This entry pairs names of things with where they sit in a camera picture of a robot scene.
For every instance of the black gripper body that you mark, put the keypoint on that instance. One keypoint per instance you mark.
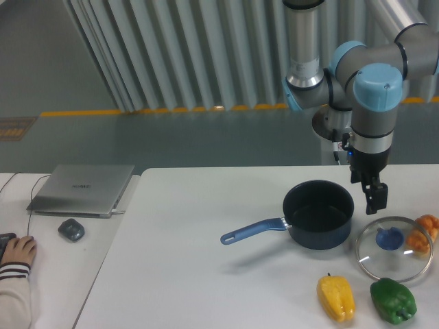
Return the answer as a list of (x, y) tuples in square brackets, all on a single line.
[(365, 168)]

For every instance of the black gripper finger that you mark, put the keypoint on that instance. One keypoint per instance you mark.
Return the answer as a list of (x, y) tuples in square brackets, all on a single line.
[(368, 195), (379, 196)]

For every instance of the dark blue saucepan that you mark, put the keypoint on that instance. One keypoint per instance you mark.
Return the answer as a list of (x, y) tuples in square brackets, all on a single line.
[(316, 213)]

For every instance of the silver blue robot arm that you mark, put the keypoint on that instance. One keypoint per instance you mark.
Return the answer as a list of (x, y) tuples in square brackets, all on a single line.
[(362, 86)]

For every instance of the white striped sleeve forearm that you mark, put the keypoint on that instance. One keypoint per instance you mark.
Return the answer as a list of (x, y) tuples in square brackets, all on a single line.
[(15, 296)]

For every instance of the person's hand on mouse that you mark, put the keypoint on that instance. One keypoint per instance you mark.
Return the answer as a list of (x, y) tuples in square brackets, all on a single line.
[(20, 250)]

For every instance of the glass pot lid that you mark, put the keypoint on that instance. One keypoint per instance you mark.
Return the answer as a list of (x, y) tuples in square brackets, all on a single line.
[(381, 252)]

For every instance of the orange bell pepper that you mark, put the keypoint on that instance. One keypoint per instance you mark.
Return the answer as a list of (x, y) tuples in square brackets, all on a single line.
[(417, 240)]

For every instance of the yellow bell pepper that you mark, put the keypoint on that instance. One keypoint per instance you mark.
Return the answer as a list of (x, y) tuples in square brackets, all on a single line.
[(336, 297)]

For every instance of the green bell pepper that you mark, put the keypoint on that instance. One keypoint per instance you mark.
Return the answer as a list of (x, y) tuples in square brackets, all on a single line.
[(393, 301)]

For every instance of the white folding screen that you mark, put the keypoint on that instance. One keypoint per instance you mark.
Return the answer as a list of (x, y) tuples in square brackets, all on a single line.
[(203, 55)]

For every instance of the white laptop plug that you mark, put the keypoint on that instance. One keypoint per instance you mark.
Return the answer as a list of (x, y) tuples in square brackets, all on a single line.
[(118, 212)]

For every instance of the silver laptop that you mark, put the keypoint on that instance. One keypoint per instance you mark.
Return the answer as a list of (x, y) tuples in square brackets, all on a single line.
[(82, 190)]

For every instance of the dark grey earbuds case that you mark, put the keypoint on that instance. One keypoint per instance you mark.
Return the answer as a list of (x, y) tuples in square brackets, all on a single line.
[(71, 230)]

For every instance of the black keyboard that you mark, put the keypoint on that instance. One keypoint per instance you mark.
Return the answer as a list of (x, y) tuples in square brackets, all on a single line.
[(4, 240)]

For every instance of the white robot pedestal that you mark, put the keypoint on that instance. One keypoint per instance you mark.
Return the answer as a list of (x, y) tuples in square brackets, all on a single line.
[(326, 150)]

